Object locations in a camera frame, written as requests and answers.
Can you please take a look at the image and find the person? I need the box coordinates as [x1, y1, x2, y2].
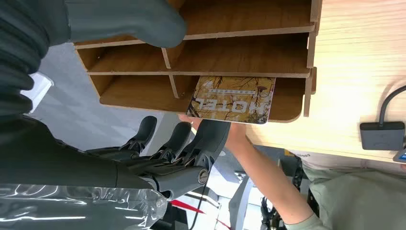
[283, 148, 406, 230]

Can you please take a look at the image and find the clear plastic wrap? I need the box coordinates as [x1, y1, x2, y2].
[0, 183, 169, 230]

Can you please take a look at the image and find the grey stand leg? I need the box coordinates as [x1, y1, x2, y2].
[228, 175, 255, 230]

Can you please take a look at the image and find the white panel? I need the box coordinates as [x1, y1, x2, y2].
[20, 72, 54, 114]

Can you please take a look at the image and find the wooden shelf organizer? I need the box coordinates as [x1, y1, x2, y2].
[73, 0, 324, 125]

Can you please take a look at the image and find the ribbed grey right arm sleeve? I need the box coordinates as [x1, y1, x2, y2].
[0, 0, 71, 122]

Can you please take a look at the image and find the grey adapter box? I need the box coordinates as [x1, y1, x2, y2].
[359, 121, 406, 151]

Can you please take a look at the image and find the grey device with blue label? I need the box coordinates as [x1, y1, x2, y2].
[393, 148, 406, 164]

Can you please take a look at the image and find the thin black cable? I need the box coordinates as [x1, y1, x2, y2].
[189, 177, 211, 230]

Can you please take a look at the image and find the dark grey adapter cable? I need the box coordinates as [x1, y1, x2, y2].
[378, 85, 406, 125]

